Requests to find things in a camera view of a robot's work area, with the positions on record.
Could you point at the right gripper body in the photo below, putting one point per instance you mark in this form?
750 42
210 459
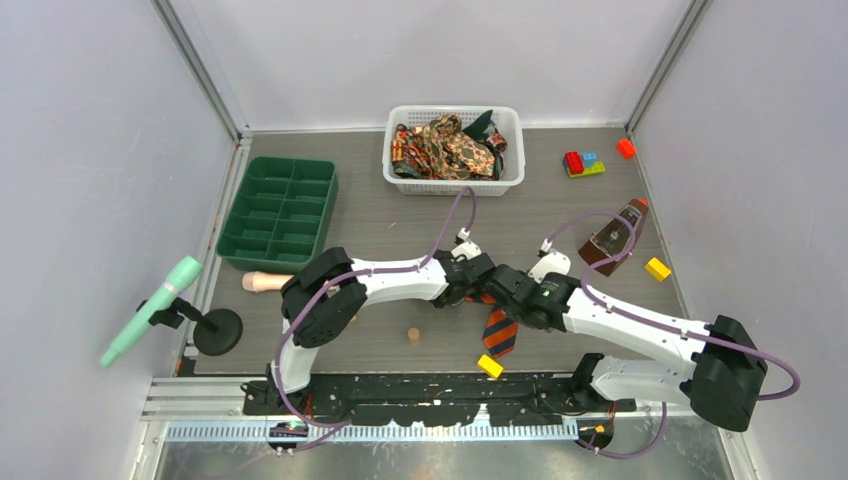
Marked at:
520 312

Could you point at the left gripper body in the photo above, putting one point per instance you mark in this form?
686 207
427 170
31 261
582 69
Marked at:
442 303

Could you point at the orange navy striped tie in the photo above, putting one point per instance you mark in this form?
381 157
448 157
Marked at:
499 335

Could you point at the brown wooden metronome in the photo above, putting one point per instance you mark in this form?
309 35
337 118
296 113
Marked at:
612 238

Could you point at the white plastic basket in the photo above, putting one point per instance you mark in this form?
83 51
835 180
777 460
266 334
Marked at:
508 124

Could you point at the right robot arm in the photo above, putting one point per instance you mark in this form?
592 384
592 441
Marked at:
709 367

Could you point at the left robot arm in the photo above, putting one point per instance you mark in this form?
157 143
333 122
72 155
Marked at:
319 302

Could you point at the small round wooden disc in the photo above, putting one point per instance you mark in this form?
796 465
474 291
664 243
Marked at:
414 336

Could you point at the yellow toy brick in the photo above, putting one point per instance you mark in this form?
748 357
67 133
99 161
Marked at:
488 365
658 269

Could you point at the floral patterned tie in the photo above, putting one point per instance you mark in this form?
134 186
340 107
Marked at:
439 150

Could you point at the dark green tie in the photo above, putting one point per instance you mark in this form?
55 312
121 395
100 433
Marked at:
480 126

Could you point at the stacked lego bricks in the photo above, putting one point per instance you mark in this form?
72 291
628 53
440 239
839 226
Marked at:
582 164

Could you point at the red toy brick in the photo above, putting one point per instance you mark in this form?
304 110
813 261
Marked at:
626 148

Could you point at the green compartment tray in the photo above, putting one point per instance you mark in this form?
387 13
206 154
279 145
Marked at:
280 216

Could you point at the wooden cylinder peg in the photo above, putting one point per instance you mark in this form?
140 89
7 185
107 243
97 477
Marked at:
258 282

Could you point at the black microphone stand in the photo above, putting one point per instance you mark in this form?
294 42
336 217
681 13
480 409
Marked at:
215 333

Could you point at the mint green microphone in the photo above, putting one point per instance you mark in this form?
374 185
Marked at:
180 277

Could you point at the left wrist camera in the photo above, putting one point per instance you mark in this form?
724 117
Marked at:
465 248

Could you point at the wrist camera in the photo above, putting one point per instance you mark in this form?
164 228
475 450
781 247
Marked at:
550 261
465 248

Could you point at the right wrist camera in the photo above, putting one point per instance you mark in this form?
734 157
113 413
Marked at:
550 261

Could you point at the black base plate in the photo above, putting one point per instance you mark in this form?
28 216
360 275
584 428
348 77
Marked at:
447 399

